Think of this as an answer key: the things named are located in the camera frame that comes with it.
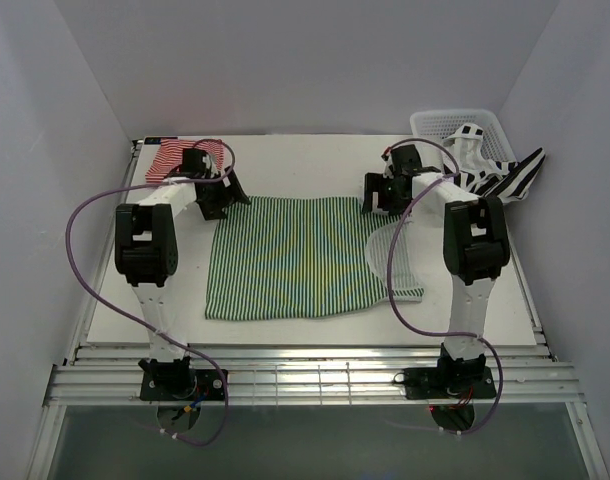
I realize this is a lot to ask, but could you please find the red white striped tank top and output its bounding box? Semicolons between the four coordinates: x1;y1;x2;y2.
145;138;224;183

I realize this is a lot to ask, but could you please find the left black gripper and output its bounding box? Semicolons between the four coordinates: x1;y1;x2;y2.
197;168;248;222

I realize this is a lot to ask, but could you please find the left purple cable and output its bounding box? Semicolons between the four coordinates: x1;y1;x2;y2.
64;138;236;447

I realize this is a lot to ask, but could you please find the green white striped tank top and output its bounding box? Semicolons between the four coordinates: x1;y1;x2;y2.
205;196;424;321

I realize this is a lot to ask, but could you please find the aluminium frame rail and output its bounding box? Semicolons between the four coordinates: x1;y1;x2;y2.
45;343;585;407

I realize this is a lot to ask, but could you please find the black white striped tank top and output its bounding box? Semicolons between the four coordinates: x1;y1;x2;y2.
442;138;547;204

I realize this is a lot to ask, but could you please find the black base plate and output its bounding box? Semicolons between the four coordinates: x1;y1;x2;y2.
393;367;497;400
138;369;225;403

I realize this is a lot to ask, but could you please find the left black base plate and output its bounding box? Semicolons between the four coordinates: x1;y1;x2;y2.
138;369;225;403

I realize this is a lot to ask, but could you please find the white plastic basket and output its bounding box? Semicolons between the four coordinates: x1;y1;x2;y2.
410;109;516;163

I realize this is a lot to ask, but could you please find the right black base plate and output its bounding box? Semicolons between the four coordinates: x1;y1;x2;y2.
393;367;497;400

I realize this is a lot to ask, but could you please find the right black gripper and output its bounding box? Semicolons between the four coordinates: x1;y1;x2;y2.
362;174;413;217

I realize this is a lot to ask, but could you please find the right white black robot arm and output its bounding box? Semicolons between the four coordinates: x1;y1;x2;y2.
362;138;510;397

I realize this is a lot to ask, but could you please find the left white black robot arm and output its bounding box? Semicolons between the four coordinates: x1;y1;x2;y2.
114;139;250;400

